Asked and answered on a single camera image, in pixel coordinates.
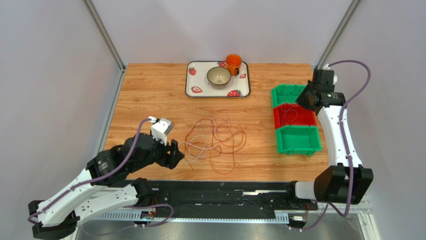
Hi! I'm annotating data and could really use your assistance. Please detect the near green bin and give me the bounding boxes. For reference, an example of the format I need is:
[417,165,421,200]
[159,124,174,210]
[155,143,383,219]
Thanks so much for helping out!
[275,125,323,156]

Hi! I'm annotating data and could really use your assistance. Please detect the purple right arm hose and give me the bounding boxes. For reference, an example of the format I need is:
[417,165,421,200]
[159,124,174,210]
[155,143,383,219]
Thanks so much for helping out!
[287,59,372,232]

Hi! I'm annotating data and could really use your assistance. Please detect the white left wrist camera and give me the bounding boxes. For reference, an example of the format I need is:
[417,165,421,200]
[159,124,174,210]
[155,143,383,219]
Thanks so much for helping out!
[148,116,174,146]

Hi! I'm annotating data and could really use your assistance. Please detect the white cable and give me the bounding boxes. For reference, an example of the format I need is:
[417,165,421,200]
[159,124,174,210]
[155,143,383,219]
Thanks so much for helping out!
[177,134,209,163]

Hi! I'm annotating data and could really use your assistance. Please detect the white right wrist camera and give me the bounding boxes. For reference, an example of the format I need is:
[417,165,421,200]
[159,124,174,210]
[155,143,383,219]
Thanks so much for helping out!
[322,64,338,86]

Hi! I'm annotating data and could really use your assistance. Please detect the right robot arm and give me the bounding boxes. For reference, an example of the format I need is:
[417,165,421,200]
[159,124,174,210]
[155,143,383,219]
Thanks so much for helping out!
[287,69,374,205]

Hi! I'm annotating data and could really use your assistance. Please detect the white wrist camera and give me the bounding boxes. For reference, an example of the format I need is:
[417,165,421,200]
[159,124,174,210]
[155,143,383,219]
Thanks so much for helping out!
[322,64,338,86]
[148,116,174,146]

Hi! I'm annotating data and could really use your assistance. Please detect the far green bin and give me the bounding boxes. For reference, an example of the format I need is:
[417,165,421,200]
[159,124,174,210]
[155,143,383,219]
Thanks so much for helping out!
[271,84,306,108]

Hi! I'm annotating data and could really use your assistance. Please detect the green bin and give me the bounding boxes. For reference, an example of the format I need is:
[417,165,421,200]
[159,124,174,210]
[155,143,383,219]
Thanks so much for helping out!
[275,125,323,156]
[271,84,306,108]

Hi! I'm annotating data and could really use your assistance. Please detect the grey ceramic bowl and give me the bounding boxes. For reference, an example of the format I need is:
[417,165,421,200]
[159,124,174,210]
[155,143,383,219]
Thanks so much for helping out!
[206,66,232,89]

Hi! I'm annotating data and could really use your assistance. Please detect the red cable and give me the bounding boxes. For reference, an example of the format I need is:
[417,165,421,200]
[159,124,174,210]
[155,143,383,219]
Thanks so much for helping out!
[183,118,248,161]

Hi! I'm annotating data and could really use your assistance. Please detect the pink cable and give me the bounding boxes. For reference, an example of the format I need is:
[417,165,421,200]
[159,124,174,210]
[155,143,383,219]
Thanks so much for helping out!
[209,103,300,151]

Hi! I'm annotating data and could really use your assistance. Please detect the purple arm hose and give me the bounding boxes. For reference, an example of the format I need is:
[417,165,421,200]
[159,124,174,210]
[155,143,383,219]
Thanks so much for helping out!
[27,118,175,229]
[287,59,372,232]

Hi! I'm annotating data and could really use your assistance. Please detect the purple left arm hose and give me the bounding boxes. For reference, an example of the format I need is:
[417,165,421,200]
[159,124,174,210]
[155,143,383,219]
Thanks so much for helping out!
[27,118,175,229]

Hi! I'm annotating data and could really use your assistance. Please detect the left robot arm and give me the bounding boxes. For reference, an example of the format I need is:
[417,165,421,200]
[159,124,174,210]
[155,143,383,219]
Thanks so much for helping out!
[28,133,185,240]

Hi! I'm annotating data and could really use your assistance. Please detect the orange mug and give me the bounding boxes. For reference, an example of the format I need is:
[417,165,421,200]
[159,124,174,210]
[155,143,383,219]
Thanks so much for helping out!
[225,54,242,76]

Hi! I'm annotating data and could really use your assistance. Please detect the red bin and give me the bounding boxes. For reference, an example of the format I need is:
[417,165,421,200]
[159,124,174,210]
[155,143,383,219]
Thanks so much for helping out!
[272,103,317,130]

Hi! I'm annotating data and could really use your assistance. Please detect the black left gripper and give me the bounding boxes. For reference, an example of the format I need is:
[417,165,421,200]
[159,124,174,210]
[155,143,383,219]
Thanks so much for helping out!
[129,131,186,174]

